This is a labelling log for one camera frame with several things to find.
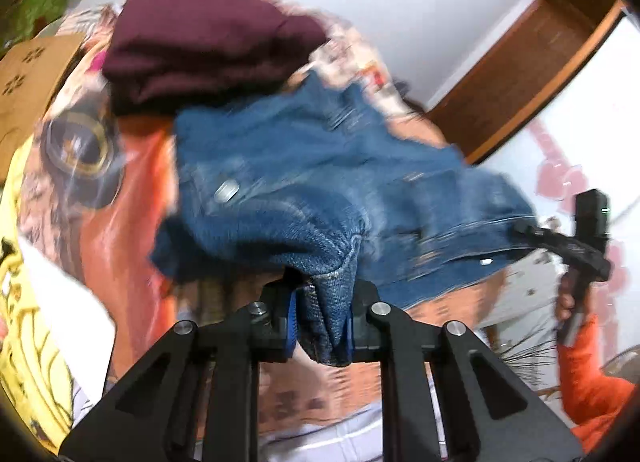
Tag person's right hand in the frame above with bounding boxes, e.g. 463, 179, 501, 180
554, 276, 590, 324

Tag printed blanket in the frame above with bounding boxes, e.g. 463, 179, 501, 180
15, 4, 561, 448

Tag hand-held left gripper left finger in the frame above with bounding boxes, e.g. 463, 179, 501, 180
60, 279, 301, 462

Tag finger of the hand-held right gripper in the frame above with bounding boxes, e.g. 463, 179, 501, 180
510, 219, 580, 269

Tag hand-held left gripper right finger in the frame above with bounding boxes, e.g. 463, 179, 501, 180
350, 281, 586, 462

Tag yellow printed cloth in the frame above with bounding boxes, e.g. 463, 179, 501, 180
0, 142, 77, 443

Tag blue denim jacket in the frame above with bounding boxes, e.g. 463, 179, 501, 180
150, 69, 542, 368

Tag person's right forearm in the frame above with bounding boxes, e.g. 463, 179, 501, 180
557, 314, 637, 454

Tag wooden wardrobe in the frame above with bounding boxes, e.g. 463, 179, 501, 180
429, 0, 627, 166

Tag folded maroon cloth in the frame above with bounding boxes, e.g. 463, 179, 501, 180
102, 0, 332, 116

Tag wooden lap desk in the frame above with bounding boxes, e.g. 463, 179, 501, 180
0, 34, 89, 183

